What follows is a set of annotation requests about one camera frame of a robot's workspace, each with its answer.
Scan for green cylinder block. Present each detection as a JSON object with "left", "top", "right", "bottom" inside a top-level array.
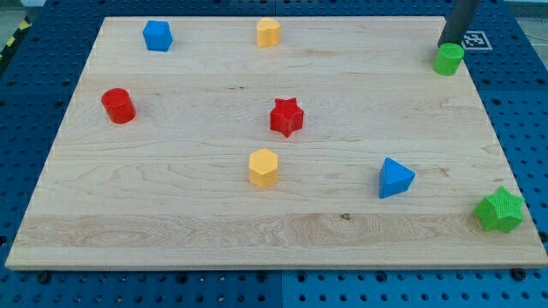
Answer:
[{"left": 433, "top": 43, "right": 465, "bottom": 76}]

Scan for yellow hexagon block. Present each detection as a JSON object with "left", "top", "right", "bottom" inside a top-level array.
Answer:
[{"left": 248, "top": 149, "right": 278, "bottom": 188}]

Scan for red star block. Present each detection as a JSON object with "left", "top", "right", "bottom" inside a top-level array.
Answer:
[{"left": 270, "top": 98, "right": 304, "bottom": 138}]

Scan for light wooden board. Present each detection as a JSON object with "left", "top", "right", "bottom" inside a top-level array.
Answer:
[{"left": 6, "top": 16, "right": 547, "bottom": 271}]

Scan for blue triangle block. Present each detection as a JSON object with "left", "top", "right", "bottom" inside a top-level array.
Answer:
[{"left": 378, "top": 157, "right": 416, "bottom": 198}]

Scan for red cylinder block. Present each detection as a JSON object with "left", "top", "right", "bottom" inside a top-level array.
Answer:
[{"left": 101, "top": 88, "right": 136, "bottom": 124}]

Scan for blue cube block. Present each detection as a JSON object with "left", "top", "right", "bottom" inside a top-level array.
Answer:
[{"left": 142, "top": 21, "right": 173, "bottom": 52}]

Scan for white fiducial marker tag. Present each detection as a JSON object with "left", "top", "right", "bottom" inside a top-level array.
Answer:
[{"left": 461, "top": 30, "right": 492, "bottom": 50}]

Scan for green star block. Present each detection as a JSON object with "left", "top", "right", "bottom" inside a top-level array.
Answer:
[{"left": 474, "top": 187, "right": 525, "bottom": 233}]

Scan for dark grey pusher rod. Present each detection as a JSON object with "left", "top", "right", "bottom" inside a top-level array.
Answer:
[{"left": 437, "top": 0, "right": 480, "bottom": 47}]

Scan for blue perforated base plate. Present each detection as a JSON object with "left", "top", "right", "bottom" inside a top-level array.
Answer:
[{"left": 1, "top": 0, "right": 547, "bottom": 307}]

